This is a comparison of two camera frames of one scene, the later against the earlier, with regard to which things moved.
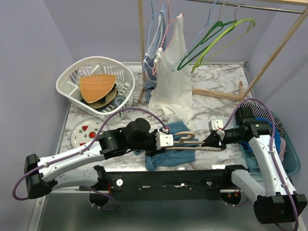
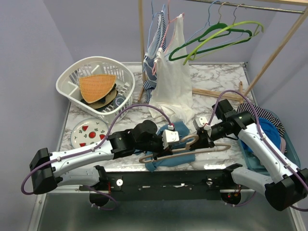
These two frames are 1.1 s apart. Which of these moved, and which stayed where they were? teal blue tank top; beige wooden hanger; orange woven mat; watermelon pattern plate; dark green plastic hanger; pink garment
Moved: dark green plastic hanger; beige wooden hanger
Stayed: watermelon pattern plate; orange woven mat; pink garment; teal blue tank top
